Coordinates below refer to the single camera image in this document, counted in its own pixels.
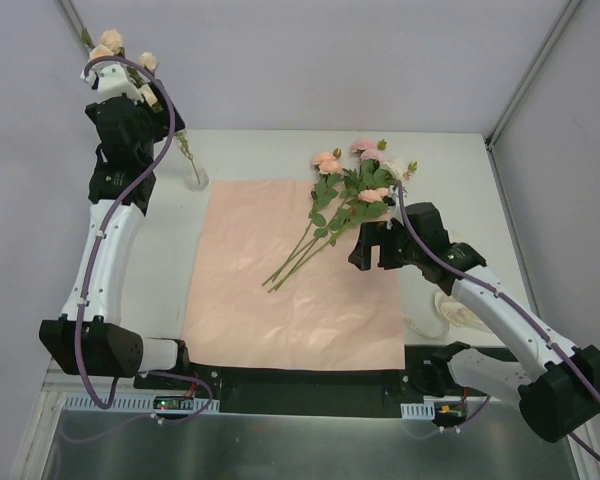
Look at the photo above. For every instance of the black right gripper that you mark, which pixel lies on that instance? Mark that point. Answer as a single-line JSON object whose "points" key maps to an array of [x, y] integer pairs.
{"points": [[380, 245]]}

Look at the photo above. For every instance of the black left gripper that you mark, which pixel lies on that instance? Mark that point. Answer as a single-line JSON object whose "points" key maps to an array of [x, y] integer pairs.
{"points": [[162, 107]]}

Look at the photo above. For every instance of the pink artificial flower bouquet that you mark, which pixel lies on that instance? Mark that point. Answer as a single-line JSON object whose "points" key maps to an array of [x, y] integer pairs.
{"points": [[343, 198]]}

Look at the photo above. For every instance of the pink wrapping paper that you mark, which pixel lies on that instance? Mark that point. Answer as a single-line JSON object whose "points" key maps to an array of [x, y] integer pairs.
{"points": [[327, 317]]}

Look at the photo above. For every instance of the peach flower stem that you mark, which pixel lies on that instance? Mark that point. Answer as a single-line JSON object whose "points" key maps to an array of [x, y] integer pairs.
{"points": [[111, 44]]}

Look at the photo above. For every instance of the cream ribbon gold lettering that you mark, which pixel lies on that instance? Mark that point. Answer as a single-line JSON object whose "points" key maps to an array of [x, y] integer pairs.
{"points": [[431, 313]]}

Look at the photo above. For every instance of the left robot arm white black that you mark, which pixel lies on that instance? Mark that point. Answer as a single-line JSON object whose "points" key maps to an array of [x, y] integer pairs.
{"points": [[88, 337]]}

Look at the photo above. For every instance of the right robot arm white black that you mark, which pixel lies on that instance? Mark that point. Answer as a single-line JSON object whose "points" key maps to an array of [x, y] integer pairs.
{"points": [[553, 383]]}

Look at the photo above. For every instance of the clear glass vase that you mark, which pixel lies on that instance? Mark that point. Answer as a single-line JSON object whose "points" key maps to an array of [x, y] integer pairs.
{"points": [[196, 174]]}

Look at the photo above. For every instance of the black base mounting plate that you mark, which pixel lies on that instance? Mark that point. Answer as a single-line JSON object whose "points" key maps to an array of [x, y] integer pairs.
{"points": [[353, 394]]}

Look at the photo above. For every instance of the shiny metal front panel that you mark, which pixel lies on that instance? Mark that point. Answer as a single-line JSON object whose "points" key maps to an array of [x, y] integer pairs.
{"points": [[495, 445]]}

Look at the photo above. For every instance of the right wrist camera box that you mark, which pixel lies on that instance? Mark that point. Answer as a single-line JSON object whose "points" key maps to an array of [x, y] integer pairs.
{"points": [[392, 200]]}

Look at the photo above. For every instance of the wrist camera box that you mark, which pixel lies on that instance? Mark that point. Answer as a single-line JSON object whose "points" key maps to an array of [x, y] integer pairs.
{"points": [[392, 200], [111, 80]]}

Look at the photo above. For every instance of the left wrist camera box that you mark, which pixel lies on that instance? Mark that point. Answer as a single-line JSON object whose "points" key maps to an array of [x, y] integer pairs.
{"points": [[111, 80]]}

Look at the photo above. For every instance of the right aluminium frame post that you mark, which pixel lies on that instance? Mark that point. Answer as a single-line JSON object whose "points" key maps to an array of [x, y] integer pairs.
{"points": [[546, 48]]}

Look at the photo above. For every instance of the right white cable duct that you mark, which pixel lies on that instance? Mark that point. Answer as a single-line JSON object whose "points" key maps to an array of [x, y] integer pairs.
{"points": [[429, 410]]}

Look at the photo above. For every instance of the white cable duct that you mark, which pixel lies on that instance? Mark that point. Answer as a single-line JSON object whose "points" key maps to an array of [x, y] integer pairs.
{"points": [[144, 403], [429, 410]]}

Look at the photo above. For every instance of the left white cable duct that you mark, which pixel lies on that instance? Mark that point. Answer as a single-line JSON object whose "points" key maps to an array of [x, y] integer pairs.
{"points": [[144, 403]]}

